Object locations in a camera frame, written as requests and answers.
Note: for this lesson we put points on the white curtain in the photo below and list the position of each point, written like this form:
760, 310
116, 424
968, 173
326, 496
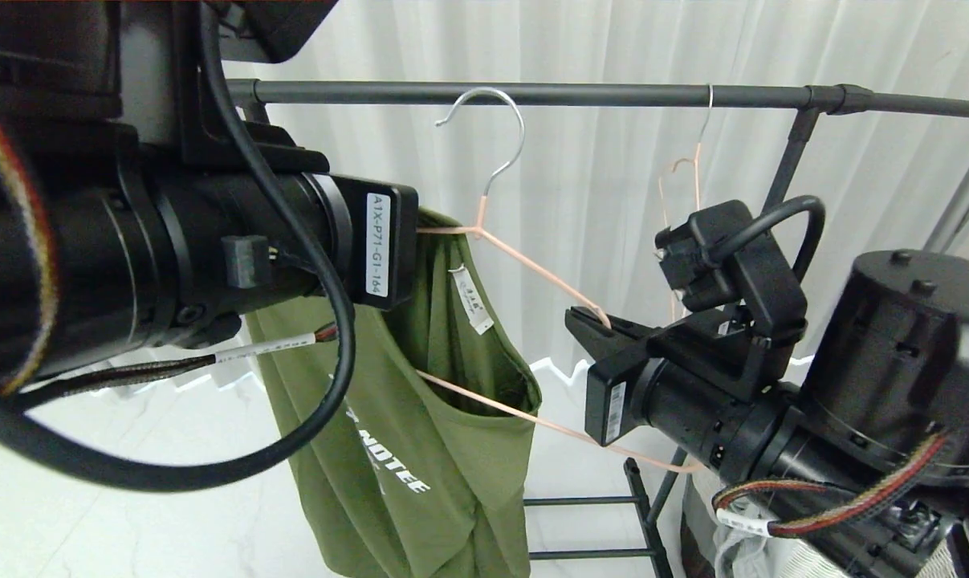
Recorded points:
596, 177

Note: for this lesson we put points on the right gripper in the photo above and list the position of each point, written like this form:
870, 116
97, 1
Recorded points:
693, 425

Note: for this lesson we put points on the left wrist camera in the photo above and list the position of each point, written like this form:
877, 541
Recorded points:
275, 32

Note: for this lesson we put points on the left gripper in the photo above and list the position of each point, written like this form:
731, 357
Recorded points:
291, 233

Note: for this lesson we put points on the green printed T-shirt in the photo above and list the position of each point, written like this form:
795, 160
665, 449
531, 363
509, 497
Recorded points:
388, 449

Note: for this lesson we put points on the white laundry basket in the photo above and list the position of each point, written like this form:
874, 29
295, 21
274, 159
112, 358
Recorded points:
813, 566

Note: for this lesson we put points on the pink clothes hanger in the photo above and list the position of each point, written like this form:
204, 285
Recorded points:
482, 213
697, 172

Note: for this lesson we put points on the black clothes rack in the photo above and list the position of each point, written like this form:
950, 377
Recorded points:
612, 94

